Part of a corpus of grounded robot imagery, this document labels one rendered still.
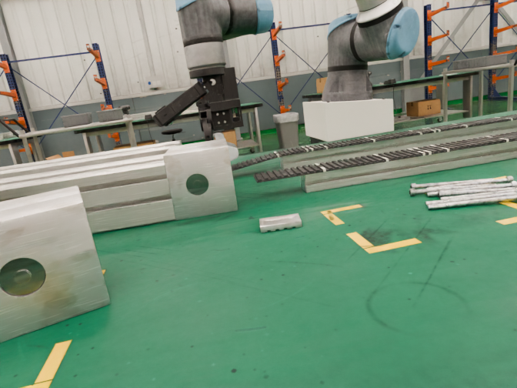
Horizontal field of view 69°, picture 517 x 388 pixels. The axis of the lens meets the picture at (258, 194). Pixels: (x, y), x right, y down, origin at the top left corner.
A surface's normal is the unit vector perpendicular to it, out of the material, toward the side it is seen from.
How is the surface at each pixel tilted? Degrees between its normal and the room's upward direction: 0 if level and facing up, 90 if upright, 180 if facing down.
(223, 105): 90
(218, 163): 90
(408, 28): 99
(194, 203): 90
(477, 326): 0
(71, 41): 90
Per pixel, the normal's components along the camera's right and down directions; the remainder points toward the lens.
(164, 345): -0.14, -0.95
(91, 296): 0.47, 0.17
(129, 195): 0.12, 0.25
